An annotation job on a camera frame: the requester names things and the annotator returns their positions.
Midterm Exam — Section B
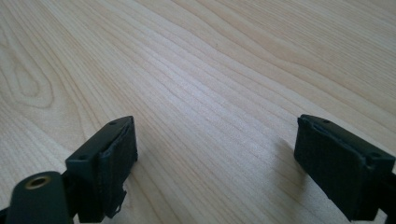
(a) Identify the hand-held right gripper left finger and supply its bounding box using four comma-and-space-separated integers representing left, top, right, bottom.
64, 115, 139, 224

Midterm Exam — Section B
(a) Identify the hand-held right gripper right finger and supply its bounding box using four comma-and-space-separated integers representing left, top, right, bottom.
293, 114, 396, 222

